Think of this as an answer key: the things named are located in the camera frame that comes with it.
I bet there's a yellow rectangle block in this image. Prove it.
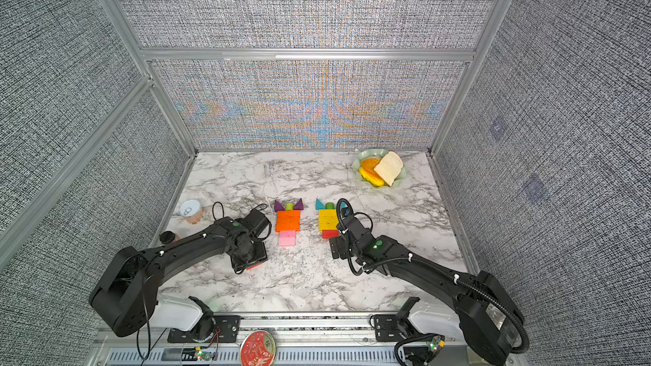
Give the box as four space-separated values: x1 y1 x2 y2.
319 216 338 225
319 209 337 218
319 223 337 232

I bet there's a red rectangle block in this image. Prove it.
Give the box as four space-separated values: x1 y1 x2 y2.
321 230 340 239
246 262 264 270

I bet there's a pink rectangle block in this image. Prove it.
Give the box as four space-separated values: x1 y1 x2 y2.
279 230 296 241
278 238 296 247

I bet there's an orange rectangle block top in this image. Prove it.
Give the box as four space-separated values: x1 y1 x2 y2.
276 210 301 219

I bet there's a red round tin lid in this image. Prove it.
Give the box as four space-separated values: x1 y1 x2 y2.
239 330 277 366

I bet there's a brown bottle black cap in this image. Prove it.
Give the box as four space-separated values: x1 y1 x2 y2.
159 230 180 246

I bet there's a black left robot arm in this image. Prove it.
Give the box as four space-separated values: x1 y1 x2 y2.
88 208 271 337

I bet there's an orange rectangle block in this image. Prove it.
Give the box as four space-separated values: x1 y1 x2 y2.
276 210 301 219
276 216 300 227

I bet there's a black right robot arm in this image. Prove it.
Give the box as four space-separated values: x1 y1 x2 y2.
335 198 531 365

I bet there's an orange rectangle block diagonal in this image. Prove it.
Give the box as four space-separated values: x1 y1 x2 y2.
276 223 300 233

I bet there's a beige bread slice toy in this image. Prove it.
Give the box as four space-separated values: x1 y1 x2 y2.
374 151 405 186

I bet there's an orange round food toy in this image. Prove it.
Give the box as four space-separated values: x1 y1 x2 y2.
360 156 381 175

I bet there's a white round object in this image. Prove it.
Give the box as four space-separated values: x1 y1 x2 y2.
179 199 203 225

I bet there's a green glass plate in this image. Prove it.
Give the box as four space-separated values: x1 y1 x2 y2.
352 148 406 187

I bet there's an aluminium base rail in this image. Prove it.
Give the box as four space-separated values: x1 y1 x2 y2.
83 309 530 366

